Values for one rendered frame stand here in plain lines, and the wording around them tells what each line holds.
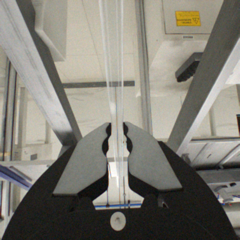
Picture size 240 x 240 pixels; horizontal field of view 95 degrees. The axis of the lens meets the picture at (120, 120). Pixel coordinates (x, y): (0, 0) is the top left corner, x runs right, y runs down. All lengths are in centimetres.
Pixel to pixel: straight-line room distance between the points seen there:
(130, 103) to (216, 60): 188
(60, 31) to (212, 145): 45
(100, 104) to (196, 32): 177
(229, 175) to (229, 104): 241
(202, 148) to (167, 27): 43
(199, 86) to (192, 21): 35
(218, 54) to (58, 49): 25
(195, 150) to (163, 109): 181
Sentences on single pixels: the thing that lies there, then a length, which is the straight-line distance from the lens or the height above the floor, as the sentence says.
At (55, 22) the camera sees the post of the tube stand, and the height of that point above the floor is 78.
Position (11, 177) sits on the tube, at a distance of 32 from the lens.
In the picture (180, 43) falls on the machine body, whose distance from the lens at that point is 53.
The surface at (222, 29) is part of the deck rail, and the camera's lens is 27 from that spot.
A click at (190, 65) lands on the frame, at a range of 62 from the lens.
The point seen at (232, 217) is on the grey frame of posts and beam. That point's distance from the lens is 83.
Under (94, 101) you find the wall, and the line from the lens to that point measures 213.
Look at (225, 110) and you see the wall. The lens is 286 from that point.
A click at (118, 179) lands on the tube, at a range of 26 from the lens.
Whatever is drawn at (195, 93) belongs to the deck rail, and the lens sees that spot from 29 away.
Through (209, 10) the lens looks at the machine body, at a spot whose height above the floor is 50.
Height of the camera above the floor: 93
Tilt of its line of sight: 6 degrees down
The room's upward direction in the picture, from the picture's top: 178 degrees clockwise
